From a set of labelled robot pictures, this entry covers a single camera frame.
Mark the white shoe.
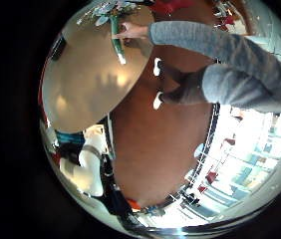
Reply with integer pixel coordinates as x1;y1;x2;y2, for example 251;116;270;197
151;92;164;111
152;57;163;78

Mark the red cloth object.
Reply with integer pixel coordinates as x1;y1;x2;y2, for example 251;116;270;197
151;0;196;15

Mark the person in grey sweater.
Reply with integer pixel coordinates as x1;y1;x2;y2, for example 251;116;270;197
159;34;281;143

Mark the teal box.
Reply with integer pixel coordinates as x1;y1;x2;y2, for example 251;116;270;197
54;130;87;146

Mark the red chair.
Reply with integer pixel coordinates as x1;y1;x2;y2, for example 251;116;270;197
205;170;219;184
224;136;237;147

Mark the black metal truss frame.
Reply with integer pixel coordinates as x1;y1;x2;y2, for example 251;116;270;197
166;103;222;207

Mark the black cable bundle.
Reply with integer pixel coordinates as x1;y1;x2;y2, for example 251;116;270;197
99;153;141;230

